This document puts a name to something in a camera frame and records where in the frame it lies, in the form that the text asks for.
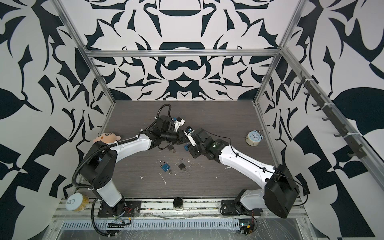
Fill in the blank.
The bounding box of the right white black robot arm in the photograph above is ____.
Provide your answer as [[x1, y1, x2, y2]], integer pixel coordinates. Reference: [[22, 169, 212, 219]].
[[184, 127, 300, 219]]

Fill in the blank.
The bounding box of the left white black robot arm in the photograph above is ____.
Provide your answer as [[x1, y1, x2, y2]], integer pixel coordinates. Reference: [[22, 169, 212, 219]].
[[72, 116, 186, 208]]

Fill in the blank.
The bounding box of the front black padlock with key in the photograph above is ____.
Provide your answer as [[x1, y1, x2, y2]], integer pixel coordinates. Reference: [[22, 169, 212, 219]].
[[178, 158, 189, 173]]

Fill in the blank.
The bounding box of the front blue padlock with key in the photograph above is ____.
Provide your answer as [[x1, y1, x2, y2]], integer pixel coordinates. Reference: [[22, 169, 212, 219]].
[[159, 161, 172, 174]]

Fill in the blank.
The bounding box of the small blue alarm clock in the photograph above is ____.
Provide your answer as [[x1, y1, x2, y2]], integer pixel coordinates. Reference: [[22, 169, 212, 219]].
[[245, 130, 264, 147]]

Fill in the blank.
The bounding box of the black round knob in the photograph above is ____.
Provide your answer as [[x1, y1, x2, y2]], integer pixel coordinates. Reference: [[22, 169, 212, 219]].
[[173, 197, 184, 211]]

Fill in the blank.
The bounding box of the plush doll striped shirt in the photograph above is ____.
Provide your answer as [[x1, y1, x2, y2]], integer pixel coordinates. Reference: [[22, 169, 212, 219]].
[[93, 133, 121, 144]]

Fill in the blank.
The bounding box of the green circuit board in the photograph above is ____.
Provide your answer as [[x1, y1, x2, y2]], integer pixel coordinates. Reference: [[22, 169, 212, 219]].
[[239, 219, 258, 235]]

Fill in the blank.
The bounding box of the white lid yellow jar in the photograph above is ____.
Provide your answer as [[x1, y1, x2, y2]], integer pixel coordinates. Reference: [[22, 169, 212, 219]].
[[66, 193, 90, 212]]

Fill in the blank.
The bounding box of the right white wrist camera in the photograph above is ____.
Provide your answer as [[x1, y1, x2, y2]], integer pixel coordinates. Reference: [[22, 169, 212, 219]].
[[184, 127, 196, 147]]

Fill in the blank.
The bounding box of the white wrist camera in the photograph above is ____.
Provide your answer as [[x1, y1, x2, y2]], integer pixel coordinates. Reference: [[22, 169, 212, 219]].
[[184, 127, 196, 147], [173, 117, 185, 132]]

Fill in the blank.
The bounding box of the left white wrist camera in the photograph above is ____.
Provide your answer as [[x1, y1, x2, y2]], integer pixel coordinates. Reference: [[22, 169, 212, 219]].
[[173, 117, 185, 132]]

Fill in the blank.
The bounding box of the black corrugated cable hose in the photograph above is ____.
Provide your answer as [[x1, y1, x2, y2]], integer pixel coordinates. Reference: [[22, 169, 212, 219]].
[[71, 103, 173, 238]]

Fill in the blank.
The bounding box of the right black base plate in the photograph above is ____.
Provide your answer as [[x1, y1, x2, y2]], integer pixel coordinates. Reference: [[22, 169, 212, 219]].
[[220, 189, 263, 217]]

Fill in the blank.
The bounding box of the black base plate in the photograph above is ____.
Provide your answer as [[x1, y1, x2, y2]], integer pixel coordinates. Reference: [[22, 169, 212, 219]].
[[97, 200, 142, 218], [220, 189, 263, 217]]

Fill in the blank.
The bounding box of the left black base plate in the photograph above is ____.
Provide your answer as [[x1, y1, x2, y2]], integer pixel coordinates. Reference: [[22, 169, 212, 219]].
[[97, 200, 142, 218]]

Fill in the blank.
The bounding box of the wall hook rail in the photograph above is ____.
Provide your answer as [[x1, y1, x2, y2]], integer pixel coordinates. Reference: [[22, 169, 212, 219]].
[[298, 77, 367, 159]]

